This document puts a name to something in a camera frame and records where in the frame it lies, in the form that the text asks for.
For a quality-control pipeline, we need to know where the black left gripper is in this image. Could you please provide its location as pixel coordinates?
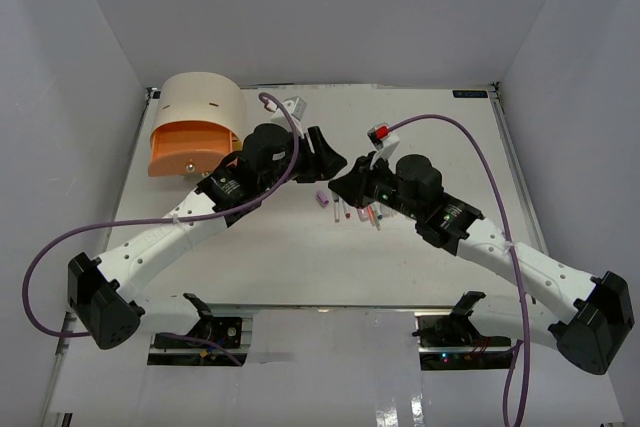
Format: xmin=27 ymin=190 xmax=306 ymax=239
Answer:
xmin=260 ymin=126 xmax=348 ymax=194

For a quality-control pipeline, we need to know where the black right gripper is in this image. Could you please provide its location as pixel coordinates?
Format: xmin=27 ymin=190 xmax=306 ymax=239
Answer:
xmin=329 ymin=152 xmax=422 ymax=222

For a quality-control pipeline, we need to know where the white marker red cap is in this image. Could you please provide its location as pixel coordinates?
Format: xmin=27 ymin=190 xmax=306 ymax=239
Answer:
xmin=340 ymin=199 xmax=351 ymax=219

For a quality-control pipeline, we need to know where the orange top drawer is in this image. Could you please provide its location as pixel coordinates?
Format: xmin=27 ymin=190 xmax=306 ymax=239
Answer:
xmin=148 ymin=121 xmax=242 ymax=177

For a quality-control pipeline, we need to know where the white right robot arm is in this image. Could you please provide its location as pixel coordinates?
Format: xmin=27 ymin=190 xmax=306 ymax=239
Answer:
xmin=329 ymin=154 xmax=634 ymax=375

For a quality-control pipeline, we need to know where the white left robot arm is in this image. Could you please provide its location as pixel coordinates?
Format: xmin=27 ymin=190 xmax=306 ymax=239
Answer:
xmin=68 ymin=123 xmax=347 ymax=350

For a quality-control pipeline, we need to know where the purple highlighter body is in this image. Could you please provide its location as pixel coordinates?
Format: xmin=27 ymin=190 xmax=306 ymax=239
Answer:
xmin=357 ymin=208 xmax=369 ymax=222

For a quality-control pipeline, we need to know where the purple highlighter cap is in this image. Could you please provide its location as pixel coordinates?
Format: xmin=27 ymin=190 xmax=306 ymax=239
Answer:
xmin=316 ymin=190 xmax=329 ymax=207

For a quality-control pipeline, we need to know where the thin orange highlighter pen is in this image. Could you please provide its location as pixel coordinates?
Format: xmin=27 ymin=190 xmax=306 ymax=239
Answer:
xmin=367 ymin=205 xmax=381 ymax=231

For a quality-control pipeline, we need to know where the dark table corner label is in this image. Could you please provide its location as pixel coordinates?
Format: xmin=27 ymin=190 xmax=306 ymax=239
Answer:
xmin=452 ymin=90 xmax=488 ymax=99

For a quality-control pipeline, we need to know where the cream round drawer cabinet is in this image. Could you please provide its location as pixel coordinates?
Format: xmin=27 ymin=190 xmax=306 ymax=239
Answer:
xmin=152 ymin=72 xmax=247 ymax=139

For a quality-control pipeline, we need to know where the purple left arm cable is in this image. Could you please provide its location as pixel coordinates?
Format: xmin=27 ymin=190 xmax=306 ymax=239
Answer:
xmin=22 ymin=91 xmax=301 ymax=339

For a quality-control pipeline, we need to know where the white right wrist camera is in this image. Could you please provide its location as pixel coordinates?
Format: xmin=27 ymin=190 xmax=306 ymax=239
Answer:
xmin=367 ymin=124 xmax=400 ymax=170

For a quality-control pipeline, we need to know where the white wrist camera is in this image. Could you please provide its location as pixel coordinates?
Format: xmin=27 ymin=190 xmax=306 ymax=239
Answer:
xmin=367 ymin=124 xmax=400 ymax=170
xmin=267 ymin=96 xmax=307 ymax=131

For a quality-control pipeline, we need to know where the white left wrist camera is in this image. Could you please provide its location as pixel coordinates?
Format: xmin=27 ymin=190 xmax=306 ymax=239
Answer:
xmin=267 ymin=96 xmax=307 ymax=131

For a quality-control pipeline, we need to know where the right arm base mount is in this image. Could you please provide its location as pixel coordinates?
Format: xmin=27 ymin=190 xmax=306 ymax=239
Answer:
xmin=412 ymin=315 xmax=514 ymax=372

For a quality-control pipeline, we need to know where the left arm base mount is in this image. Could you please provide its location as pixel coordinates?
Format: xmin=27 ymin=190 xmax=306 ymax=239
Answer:
xmin=147 ymin=317 xmax=248 ymax=367

